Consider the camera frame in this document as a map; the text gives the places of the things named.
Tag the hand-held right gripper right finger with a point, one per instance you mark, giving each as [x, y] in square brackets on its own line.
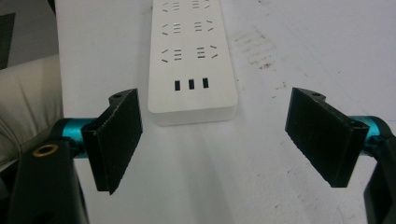
[323, 133]

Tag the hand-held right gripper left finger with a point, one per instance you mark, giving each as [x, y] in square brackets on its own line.
[113, 143]

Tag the white power strip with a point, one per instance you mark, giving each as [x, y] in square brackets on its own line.
[190, 59]

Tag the beige leather chair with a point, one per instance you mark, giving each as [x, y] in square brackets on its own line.
[26, 105]

